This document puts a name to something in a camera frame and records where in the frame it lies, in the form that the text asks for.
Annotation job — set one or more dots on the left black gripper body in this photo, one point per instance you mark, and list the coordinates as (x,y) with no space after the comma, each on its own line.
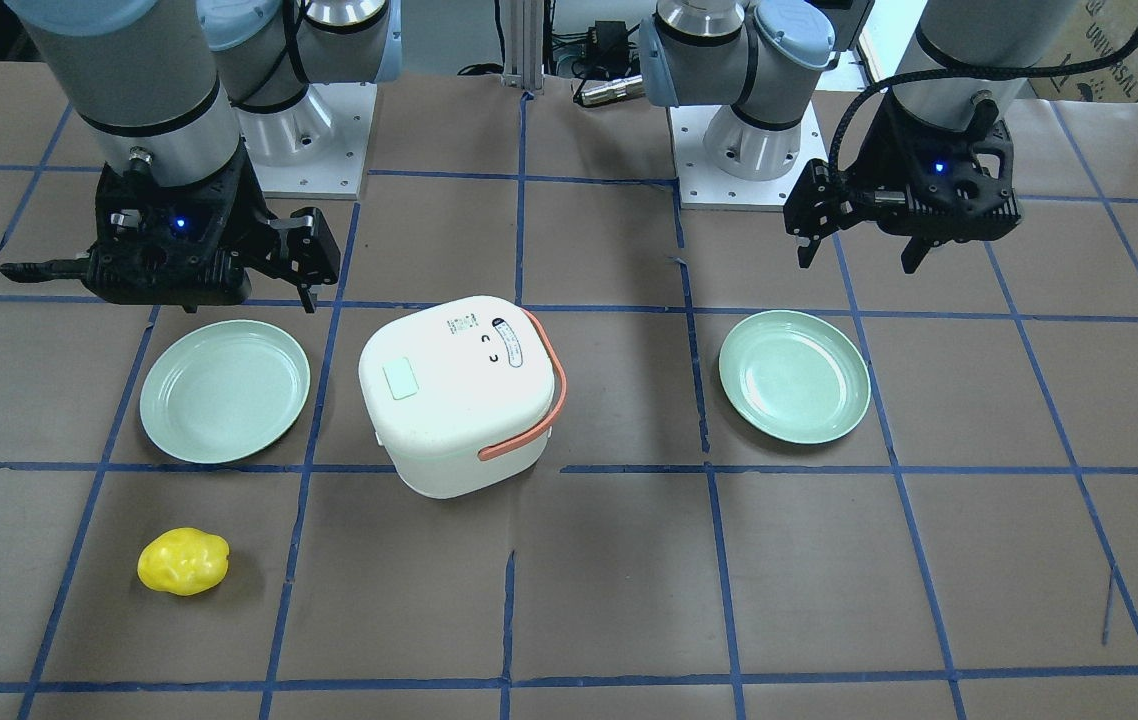
(867,170)

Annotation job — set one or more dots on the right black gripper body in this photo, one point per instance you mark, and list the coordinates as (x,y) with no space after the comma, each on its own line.
(251,215)

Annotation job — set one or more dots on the green plate far side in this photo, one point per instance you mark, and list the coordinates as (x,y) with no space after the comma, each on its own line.
(795,377)

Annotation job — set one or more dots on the yellow toy potato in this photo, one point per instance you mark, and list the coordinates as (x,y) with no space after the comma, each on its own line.
(184,561)

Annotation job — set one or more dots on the white rice cooker orange handle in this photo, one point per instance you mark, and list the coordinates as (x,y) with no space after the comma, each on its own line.
(462,395)

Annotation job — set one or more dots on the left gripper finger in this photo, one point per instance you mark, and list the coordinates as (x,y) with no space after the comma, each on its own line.
(916,250)
(815,208)

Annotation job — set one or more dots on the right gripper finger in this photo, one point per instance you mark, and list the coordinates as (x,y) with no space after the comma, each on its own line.
(305,254)
(308,298)

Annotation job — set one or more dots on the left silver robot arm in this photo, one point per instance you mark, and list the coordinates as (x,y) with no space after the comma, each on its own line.
(763,59)

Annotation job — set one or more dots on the green plate near potato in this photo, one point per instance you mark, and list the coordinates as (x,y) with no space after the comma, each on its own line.
(224,392)

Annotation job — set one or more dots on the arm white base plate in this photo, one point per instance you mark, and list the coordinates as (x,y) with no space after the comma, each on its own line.
(724,164)
(318,148)

